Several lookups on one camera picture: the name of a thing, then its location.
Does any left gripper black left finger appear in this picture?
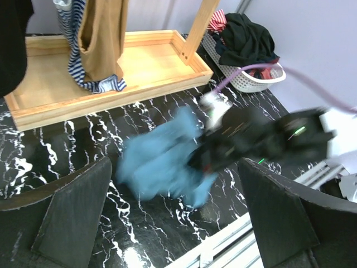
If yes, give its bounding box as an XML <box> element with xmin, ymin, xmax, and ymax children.
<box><xmin>1</xmin><ymin>157</ymin><xmax>112</xmax><ymax>267</ymax></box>

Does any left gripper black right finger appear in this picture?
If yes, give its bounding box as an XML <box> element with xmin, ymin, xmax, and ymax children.
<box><xmin>238</xmin><ymin>159</ymin><xmax>356</xmax><ymax>267</ymax></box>

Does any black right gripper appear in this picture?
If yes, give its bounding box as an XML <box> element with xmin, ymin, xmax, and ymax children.
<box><xmin>186</xmin><ymin>107</ymin><xmax>282</xmax><ymax>175</ymax></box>

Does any navy tank top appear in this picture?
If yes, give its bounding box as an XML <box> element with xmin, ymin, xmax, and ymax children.
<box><xmin>211</xmin><ymin>32</ymin><xmax>231</xmax><ymax>56</ymax></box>

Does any black garment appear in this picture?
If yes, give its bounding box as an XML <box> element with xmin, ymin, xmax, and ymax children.
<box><xmin>219</xmin><ymin>13</ymin><xmax>279</xmax><ymax>67</ymax></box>

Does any teal tank top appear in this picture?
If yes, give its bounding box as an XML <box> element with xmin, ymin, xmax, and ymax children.
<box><xmin>116</xmin><ymin>107</ymin><xmax>218</xmax><ymax>208</ymax></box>

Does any red white striped tank top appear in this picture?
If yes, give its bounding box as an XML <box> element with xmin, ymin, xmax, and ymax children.
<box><xmin>207</xmin><ymin>9</ymin><xmax>227</xmax><ymax>33</ymax></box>

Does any maroon tank top grey trim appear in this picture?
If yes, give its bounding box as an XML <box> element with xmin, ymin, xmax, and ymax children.
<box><xmin>246</xmin><ymin>68</ymin><xmax>280</xmax><ymax>80</ymax></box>

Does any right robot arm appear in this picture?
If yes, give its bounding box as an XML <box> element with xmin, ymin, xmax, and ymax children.
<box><xmin>188</xmin><ymin>107</ymin><xmax>356</xmax><ymax>173</ymax></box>

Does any brown tank top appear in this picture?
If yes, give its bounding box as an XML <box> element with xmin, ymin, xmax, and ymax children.
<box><xmin>78</xmin><ymin>0</ymin><xmax>129</xmax><ymax>81</ymax></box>

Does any blue white striped tank top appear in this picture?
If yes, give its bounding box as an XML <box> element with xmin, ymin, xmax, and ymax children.
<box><xmin>54</xmin><ymin>0</ymin><xmax>129</xmax><ymax>94</ymax></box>

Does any white perforated plastic basket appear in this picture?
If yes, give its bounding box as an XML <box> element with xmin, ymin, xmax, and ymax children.
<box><xmin>202</xmin><ymin>32</ymin><xmax>286</xmax><ymax>93</ymax></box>

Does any black marble pattern mat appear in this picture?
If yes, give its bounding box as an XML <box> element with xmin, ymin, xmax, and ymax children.
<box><xmin>0</xmin><ymin>33</ymin><xmax>321</xmax><ymax>268</ymax></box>

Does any wooden clothes rack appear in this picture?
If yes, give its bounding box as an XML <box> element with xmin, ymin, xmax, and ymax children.
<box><xmin>4</xmin><ymin>1</ymin><xmax>218</xmax><ymax>131</ymax></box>

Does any black skirt on rack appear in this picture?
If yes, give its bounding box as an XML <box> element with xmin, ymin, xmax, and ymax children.
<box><xmin>0</xmin><ymin>0</ymin><xmax>34</xmax><ymax>97</ymax></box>

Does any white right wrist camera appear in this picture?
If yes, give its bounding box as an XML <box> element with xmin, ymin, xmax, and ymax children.
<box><xmin>200</xmin><ymin>92</ymin><xmax>233</xmax><ymax>131</ymax></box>

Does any aluminium mounting rail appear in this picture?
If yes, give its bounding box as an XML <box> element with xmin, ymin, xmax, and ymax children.
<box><xmin>167</xmin><ymin>161</ymin><xmax>349</xmax><ymax>268</ymax></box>

